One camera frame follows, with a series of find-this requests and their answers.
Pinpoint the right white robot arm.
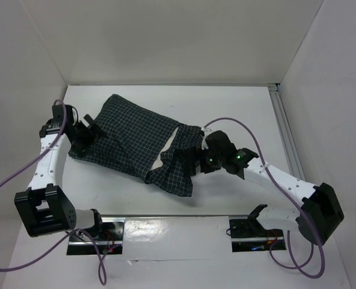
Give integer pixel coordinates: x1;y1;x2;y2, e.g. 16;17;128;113
200;129;344;245

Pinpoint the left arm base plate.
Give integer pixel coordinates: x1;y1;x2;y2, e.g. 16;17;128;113
67;217;125;256

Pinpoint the cream pillow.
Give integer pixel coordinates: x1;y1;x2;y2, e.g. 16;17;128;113
149;128;178;172

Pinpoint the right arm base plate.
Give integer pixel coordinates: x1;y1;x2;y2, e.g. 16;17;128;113
226;217;286;252

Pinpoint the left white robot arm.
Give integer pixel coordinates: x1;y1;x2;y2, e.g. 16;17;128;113
14;101;107;240

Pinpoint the aluminium rail at right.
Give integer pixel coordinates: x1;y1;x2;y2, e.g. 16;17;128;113
268;83;317;214

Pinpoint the dark checked pillowcase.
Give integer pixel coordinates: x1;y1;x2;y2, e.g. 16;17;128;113
69;95;204;197

